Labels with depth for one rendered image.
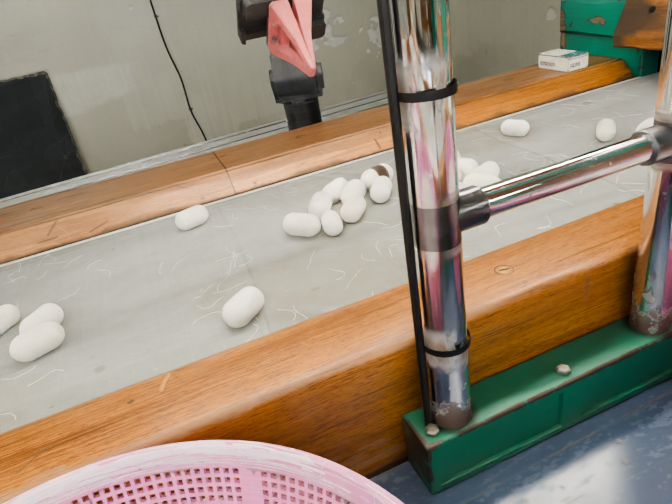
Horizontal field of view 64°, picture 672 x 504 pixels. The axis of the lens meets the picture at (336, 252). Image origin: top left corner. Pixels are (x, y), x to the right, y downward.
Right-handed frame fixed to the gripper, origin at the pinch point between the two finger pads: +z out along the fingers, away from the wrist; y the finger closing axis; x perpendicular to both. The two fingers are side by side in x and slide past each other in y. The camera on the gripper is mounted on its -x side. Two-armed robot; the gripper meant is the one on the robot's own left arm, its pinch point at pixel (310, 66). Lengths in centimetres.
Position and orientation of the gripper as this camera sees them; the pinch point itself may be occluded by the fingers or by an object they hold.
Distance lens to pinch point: 60.9
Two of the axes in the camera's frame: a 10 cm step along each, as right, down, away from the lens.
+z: 3.9, 8.6, -3.3
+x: -1.2, 4.1, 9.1
